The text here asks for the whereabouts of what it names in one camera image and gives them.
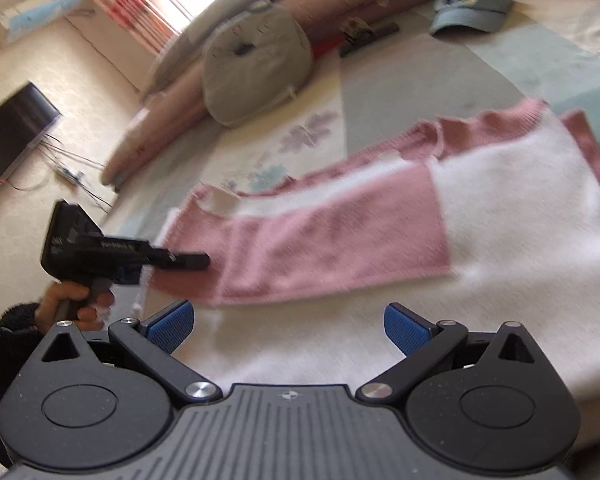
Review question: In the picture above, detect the pink and white sweater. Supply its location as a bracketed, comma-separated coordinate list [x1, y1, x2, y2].
[145, 100, 600, 399]

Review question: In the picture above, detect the person left hand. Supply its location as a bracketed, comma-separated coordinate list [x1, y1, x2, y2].
[34, 282, 114, 334]

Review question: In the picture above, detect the white power strip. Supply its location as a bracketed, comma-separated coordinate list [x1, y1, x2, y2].
[55, 165, 85, 188]

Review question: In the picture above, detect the grey pillow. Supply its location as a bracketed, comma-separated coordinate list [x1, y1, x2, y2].
[140, 0, 258, 100]

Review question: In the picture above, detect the grey cat face cushion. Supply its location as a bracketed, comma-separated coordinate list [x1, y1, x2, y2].
[202, 0, 313, 127]

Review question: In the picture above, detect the black phone with flower holder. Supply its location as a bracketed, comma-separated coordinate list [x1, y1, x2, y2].
[339, 18, 400, 58]

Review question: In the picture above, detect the pink floral folded quilt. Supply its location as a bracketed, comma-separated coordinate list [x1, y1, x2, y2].
[100, 0, 422, 186]

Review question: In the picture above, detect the blue baseball cap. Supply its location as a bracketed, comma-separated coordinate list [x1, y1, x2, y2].
[429, 0, 514, 36]

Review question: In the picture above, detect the wall mounted television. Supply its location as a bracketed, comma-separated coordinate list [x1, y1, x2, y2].
[0, 81, 61, 185]

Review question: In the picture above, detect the wall air conditioner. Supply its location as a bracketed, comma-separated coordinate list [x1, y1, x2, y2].
[0, 0, 83, 49]

